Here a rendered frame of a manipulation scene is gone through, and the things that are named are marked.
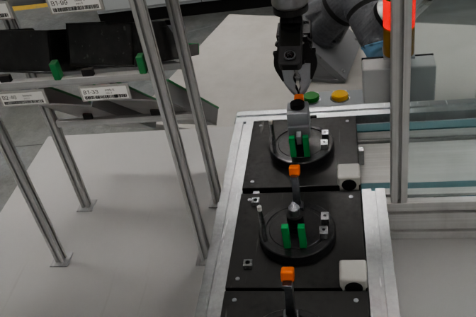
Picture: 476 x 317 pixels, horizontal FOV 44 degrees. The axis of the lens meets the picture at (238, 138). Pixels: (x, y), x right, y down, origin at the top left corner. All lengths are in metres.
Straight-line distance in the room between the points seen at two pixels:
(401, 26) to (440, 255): 0.47
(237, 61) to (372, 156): 0.70
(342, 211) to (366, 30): 0.61
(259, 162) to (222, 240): 0.22
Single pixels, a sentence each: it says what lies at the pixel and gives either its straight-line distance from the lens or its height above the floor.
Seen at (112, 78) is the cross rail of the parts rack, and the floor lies 1.31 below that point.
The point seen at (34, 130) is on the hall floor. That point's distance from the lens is 3.57.
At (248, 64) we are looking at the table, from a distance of 1.86.
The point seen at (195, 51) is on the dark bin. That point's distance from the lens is 1.24.
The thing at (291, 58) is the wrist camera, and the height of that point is 1.21.
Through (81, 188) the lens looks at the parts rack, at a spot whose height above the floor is 0.92.
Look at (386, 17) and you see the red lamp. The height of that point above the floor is 1.33.
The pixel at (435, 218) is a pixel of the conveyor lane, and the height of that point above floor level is 0.92.
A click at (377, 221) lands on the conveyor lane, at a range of 1.13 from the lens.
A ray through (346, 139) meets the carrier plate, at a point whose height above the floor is 0.97.
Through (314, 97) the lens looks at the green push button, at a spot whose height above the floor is 0.97.
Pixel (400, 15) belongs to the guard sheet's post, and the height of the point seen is 1.34.
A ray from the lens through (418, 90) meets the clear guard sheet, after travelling 1.02.
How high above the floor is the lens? 1.76
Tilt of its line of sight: 36 degrees down
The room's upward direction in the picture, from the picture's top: 11 degrees counter-clockwise
